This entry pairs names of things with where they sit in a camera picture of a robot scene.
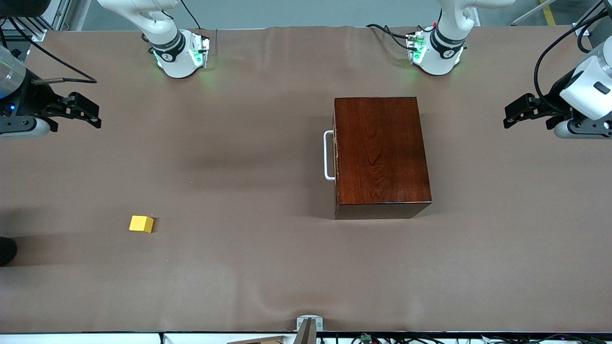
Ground yellow block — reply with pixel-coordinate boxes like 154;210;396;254
128;215;155;234

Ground light wood drawer white handle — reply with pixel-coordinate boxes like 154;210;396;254
323;114;340;204

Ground yellow floor tape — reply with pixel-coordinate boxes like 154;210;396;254
539;0;558;27

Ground dark red wooden cabinet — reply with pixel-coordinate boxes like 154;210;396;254
333;97;433;220

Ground black round object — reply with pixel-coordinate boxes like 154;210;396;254
0;236;18;267

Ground brown table mat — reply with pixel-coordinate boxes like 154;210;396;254
0;25;612;334

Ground light wooden board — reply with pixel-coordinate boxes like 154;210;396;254
227;335;285;344

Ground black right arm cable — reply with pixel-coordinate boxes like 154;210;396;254
0;18;98;85

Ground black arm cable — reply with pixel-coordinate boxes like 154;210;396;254
533;2;612;116
0;18;98;85

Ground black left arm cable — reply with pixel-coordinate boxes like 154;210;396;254
533;2;612;116

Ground aluminium frame rail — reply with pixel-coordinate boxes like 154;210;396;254
571;0;612;37
0;0;73;43

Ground black base cable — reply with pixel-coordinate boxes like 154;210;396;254
179;0;199;30

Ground black base cables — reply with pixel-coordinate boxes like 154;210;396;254
366;22;434;51

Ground bundle of black cables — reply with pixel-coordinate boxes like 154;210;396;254
318;333;612;344

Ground grey metal bracket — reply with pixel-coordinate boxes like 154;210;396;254
296;315;324;344

